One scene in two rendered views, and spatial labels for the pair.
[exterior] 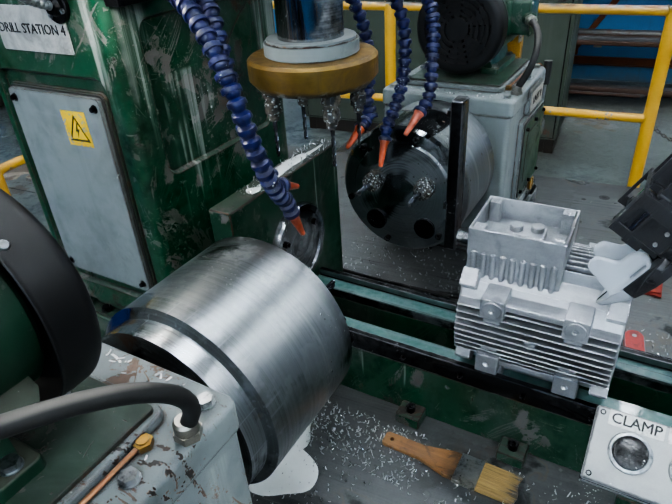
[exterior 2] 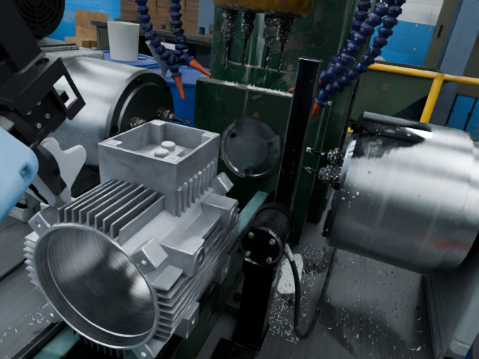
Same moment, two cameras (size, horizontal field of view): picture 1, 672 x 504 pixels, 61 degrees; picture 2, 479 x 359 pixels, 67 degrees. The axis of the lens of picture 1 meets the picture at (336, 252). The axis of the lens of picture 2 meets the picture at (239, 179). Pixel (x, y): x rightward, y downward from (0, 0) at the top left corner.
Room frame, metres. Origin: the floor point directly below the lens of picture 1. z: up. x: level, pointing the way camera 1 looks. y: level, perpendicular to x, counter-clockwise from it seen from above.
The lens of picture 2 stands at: (0.64, -0.68, 1.30)
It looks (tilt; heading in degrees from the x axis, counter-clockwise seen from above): 25 degrees down; 76
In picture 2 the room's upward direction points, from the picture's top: 7 degrees clockwise
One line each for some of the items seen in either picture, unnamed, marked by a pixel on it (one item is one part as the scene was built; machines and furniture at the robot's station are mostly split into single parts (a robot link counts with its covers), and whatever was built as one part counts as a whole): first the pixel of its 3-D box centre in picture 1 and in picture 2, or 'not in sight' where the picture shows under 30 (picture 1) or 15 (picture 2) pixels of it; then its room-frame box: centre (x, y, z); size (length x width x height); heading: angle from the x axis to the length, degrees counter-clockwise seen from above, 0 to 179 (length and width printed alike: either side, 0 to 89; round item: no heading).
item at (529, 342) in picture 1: (544, 306); (145, 241); (0.63, -0.28, 1.01); 0.20 x 0.19 x 0.19; 59
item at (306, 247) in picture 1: (300, 245); (249, 149); (0.84, 0.06, 1.01); 0.15 x 0.02 x 0.15; 148
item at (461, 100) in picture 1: (456, 177); (294, 147); (0.84, -0.20, 1.12); 0.04 x 0.03 x 0.26; 58
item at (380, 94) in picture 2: not in sight; (384, 98); (3.48, 3.61, 0.43); 1.20 x 0.94 x 0.85; 155
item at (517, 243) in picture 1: (522, 242); (163, 164); (0.65, -0.25, 1.11); 0.12 x 0.11 x 0.07; 59
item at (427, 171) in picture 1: (426, 167); (413, 196); (1.07, -0.19, 1.04); 0.41 x 0.25 x 0.25; 148
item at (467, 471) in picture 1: (448, 463); not in sight; (0.54, -0.14, 0.80); 0.21 x 0.05 x 0.01; 58
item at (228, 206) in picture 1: (272, 258); (256, 158); (0.87, 0.11, 0.97); 0.30 x 0.11 x 0.34; 148
